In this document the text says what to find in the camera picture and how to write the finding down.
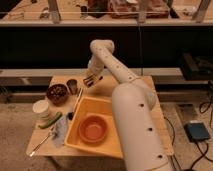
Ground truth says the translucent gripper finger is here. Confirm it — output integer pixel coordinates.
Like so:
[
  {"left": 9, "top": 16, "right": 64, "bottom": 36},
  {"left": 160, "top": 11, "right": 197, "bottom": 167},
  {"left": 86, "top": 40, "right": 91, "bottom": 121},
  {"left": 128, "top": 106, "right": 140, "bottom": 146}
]
[
  {"left": 83, "top": 77, "right": 93, "bottom": 86},
  {"left": 96, "top": 76, "right": 103, "bottom": 82}
]

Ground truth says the black striped eraser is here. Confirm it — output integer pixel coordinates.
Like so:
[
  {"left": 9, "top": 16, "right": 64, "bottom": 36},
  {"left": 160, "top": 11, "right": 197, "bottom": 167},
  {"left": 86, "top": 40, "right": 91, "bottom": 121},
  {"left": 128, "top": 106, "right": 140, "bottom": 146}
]
[{"left": 83, "top": 76, "right": 103, "bottom": 87}]

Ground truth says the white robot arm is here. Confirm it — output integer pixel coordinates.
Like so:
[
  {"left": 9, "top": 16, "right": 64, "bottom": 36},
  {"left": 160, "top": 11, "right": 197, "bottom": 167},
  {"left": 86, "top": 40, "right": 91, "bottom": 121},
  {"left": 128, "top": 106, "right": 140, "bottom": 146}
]
[{"left": 83, "top": 40, "right": 173, "bottom": 171}]

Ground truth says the small metal cup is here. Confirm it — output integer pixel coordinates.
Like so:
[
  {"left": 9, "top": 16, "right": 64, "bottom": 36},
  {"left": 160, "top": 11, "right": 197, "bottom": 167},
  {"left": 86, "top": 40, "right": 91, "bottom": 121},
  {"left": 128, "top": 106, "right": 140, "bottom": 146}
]
[{"left": 67, "top": 79, "right": 78, "bottom": 95}]

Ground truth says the white paper cup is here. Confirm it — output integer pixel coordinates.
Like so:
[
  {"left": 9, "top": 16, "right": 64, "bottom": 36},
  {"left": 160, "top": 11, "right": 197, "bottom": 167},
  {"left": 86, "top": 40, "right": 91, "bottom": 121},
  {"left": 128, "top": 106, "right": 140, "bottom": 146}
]
[{"left": 32, "top": 100, "right": 49, "bottom": 119}]

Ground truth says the wooden chopstick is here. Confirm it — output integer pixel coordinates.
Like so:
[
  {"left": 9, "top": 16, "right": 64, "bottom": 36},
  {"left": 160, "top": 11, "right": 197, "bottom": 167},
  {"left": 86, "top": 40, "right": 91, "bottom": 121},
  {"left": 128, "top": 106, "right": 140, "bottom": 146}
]
[{"left": 73, "top": 88, "right": 83, "bottom": 113}]

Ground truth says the dark brown bowl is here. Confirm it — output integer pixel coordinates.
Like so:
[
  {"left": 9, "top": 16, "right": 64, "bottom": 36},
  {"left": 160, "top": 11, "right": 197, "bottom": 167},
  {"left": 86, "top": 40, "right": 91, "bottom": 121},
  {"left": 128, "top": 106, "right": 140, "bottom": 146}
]
[{"left": 46, "top": 84, "right": 69, "bottom": 105}]

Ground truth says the small dark blue object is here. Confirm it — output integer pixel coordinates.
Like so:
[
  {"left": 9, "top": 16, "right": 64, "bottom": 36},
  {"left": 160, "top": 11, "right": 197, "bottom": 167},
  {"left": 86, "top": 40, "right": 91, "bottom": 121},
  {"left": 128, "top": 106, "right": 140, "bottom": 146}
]
[{"left": 67, "top": 112, "right": 74, "bottom": 120}]

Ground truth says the orange plastic bowl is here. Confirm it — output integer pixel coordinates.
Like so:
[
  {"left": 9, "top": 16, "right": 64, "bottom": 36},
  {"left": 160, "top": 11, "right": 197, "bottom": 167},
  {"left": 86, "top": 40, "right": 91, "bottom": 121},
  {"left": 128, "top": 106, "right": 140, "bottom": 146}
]
[{"left": 78, "top": 115, "right": 108, "bottom": 144}]

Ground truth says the yellow plastic tub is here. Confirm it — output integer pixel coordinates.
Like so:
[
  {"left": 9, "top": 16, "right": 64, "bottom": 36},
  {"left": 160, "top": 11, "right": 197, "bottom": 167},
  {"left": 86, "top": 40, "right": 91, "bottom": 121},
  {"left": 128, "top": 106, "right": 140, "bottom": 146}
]
[{"left": 65, "top": 97, "right": 122, "bottom": 158}]

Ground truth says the gray cloth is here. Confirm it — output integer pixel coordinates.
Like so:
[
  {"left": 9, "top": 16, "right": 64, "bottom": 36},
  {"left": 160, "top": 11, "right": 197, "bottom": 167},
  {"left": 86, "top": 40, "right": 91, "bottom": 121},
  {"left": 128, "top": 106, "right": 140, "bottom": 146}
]
[{"left": 52, "top": 116, "right": 68, "bottom": 148}]

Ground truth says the small wooden table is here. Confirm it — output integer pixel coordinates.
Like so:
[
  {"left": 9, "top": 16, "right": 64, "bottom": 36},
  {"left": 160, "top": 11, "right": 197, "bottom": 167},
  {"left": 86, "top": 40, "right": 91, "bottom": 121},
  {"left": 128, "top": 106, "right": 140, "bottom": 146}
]
[{"left": 26, "top": 76, "right": 174, "bottom": 156}]

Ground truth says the black power box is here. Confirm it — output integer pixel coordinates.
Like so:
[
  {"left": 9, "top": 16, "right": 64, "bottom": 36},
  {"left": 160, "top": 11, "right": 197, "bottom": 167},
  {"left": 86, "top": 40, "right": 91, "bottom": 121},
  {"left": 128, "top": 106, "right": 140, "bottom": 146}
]
[{"left": 184, "top": 123, "right": 211, "bottom": 142}]

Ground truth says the black floor cable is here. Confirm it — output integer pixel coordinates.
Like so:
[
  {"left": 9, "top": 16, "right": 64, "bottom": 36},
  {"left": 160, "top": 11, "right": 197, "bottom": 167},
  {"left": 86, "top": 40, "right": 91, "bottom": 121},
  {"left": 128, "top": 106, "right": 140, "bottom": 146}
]
[{"left": 163, "top": 79, "right": 213, "bottom": 171}]

